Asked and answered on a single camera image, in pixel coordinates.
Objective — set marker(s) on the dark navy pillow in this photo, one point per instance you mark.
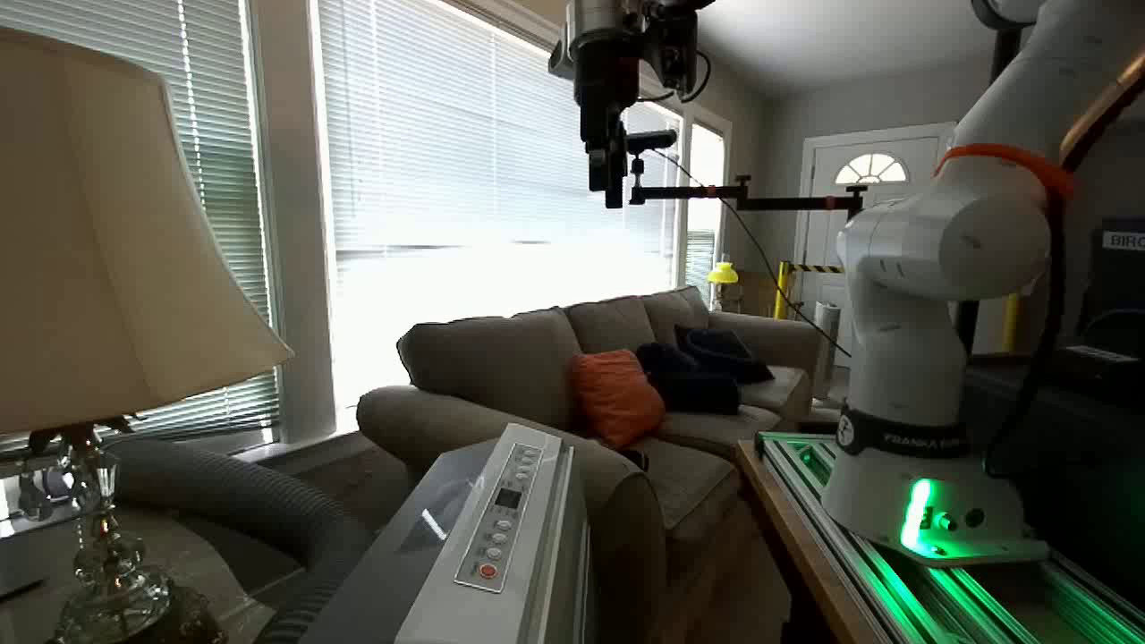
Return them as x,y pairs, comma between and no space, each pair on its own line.
702,369

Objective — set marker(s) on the grey fabric sofa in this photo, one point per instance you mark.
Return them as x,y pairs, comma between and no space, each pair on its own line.
670,522

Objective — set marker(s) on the crystal glass lamp base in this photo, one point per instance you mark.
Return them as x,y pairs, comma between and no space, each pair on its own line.
116,592

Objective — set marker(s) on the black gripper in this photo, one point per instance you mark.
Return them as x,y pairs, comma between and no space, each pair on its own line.
603,51

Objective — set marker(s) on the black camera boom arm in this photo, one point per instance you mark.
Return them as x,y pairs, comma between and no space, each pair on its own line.
737,193

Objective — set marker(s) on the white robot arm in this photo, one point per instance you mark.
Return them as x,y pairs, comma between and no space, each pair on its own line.
908,473

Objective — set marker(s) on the cream lampshade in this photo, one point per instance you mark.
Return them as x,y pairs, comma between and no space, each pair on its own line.
114,290

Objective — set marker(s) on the yellow desk lamp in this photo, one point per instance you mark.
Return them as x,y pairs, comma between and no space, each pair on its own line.
723,273

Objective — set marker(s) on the orange throw pillow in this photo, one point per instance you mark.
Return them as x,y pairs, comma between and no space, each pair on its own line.
613,399

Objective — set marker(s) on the white portable air conditioner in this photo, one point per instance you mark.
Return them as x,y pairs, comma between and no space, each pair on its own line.
416,576

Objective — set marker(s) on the wooden robot mounting table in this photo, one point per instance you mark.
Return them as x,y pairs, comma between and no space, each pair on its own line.
855,592

